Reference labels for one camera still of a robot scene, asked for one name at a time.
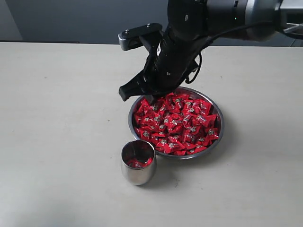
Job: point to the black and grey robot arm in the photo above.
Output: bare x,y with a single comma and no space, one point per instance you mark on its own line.
252,20

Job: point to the silver metal cup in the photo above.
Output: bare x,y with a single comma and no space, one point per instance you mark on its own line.
141,150

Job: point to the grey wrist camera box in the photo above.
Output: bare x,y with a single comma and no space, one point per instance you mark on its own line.
148,35

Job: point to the steel bowl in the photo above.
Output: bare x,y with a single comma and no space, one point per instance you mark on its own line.
219,122

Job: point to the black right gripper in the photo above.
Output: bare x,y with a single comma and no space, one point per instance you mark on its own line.
167,70

